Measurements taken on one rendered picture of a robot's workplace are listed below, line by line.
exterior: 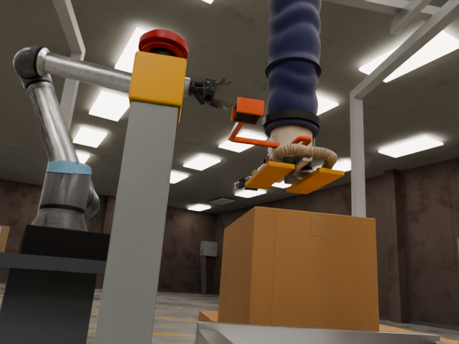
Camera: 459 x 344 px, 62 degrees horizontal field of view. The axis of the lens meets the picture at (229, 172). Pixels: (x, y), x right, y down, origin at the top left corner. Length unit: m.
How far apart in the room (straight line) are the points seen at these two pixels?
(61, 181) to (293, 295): 0.85
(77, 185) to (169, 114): 0.96
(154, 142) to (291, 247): 0.78
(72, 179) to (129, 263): 0.99
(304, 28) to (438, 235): 9.33
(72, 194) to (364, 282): 0.99
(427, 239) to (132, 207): 10.52
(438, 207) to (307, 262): 9.67
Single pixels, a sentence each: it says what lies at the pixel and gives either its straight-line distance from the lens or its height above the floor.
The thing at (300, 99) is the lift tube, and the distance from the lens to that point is 1.55.
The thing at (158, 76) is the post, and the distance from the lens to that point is 0.52.
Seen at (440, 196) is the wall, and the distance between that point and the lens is 10.81.
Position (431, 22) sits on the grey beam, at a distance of 4.26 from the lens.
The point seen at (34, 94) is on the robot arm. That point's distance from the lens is 1.84.
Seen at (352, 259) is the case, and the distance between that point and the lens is 1.27.
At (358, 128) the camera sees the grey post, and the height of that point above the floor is 2.67.
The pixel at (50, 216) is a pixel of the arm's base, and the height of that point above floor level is 0.88.
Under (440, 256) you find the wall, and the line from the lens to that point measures 10.66.
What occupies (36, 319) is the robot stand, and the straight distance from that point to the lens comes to 1.34.
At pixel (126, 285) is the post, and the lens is 0.46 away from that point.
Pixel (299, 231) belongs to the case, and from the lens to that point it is 1.21.
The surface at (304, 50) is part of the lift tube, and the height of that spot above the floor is 1.65.
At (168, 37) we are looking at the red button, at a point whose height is 1.03.
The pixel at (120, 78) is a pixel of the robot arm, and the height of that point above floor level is 1.48.
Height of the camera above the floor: 0.72
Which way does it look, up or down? 16 degrees up
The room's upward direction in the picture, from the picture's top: 4 degrees clockwise
